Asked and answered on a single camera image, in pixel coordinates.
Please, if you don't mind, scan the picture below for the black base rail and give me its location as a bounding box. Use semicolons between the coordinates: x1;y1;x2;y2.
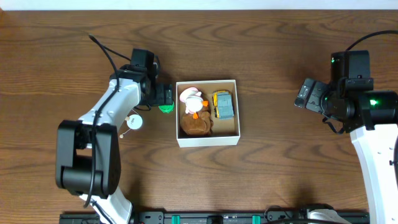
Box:
59;204;370;224

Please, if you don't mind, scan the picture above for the green round toy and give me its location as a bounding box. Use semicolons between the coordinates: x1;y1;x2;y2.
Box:
159;104;175;113

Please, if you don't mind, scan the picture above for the brown plush bear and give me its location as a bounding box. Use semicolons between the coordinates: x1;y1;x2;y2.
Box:
180;106;213;136

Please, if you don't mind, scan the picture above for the pink white duck toy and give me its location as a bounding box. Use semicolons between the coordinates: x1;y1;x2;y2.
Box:
179;87;209;119

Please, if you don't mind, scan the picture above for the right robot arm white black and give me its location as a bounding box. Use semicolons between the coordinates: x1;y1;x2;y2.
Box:
294;78;397;223

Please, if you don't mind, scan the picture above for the white cardboard box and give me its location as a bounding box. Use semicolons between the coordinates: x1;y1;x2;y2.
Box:
175;80;241;147

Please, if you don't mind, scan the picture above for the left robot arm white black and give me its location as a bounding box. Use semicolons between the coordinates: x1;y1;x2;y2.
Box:
55;62;172;223

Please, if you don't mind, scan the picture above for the grey yellow toy truck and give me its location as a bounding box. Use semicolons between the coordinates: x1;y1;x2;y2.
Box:
213;90;234;119

